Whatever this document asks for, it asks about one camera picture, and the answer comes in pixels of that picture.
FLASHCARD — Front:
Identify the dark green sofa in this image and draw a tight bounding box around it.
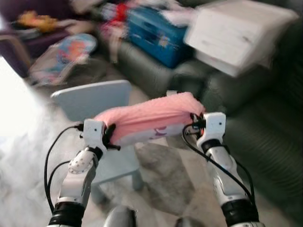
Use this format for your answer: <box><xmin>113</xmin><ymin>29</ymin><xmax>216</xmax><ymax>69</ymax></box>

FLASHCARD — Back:
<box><xmin>113</xmin><ymin>0</ymin><xmax>303</xmax><ymax>226</ymax></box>

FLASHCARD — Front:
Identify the red patterned garment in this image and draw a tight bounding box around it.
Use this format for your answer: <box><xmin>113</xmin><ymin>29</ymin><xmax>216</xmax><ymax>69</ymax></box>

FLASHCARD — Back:
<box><xmin>97</xmin><ymin>2</ymin><xmax>131</xmax><ymax>63</ymax></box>

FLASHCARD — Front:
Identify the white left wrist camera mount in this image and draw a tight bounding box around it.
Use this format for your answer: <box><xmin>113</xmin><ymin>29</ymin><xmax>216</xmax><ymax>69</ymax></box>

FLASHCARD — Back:
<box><xmin>82</xmin><ymin>119</ymin><xmax>106</xmax><ymax>152</ymax></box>

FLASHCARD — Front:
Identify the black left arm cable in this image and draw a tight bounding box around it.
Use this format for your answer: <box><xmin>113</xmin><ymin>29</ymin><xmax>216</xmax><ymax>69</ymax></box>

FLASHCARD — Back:
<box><xmin>44</xmin><ymin>123</ymin><xmax>86</xmax><ymax>213</ymax></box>

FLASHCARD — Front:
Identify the colourful baby bouncer seat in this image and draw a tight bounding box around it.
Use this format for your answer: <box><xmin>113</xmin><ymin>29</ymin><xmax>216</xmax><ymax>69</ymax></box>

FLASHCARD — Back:
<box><xmin>29</xmin><ymin>33</ymin><xmax>98</xmax><ymax>87</ymax></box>

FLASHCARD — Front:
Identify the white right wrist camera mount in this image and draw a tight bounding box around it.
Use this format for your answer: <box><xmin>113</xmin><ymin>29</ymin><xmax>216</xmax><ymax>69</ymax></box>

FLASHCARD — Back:
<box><xmin>196</xmin><ymin>112</ymin><xmax>227</xmax><ymax>148</ymax></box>

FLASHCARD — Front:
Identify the light blue small chair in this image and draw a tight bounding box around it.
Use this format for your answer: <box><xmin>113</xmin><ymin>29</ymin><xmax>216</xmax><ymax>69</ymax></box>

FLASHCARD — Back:
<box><xmin>51</xmin><ymin>79</ymin><xmax>145</xmax><ymax>205</ymax></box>

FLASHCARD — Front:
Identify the grey left robot leg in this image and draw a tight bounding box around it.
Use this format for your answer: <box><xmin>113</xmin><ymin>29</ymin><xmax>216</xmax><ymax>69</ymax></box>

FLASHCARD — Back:
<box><xmin>103</xmin><ymin>205</ymin><xmax>138</xmax><ymax>227</ymax></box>

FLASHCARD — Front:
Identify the yellow toy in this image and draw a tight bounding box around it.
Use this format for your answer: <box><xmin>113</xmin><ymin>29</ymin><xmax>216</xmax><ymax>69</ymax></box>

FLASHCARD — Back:
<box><xmin>16</xmin><ymin>10</ymin><xmax>59</xmax><ymax>33</ymax></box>

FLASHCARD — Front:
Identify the purple armchair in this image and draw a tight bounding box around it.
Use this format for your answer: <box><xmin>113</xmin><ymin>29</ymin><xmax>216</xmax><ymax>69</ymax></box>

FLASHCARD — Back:
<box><xmin>0</xmin><ymin>0</ymin><xmax>98</xmax><ymax>79</ymax></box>

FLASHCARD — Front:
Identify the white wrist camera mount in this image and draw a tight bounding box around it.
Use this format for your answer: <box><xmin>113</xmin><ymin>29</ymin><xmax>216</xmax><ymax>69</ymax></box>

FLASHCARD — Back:
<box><xmin>196</xmin><ymin>112</ymin><xmax>227</xmax><ymax>148</ymax></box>
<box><xmin>82</xmin><ymin>119</ymin><xmax>106</xmax><ymax>152</ymax></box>

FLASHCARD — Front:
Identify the white storage box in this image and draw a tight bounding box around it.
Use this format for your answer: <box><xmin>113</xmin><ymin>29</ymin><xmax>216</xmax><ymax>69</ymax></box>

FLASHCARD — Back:
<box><xmin>183</xmin><ymin>0</ymin><xmax>300</xmax><ymax>78</ymax></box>

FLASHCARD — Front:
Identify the blue plastic case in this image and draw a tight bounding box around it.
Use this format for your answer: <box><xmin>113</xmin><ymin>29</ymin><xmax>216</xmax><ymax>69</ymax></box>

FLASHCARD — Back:
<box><xmin>126</xmin><ymin>6</ymin><xmax>191</xmax><ymax>70</ymax></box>

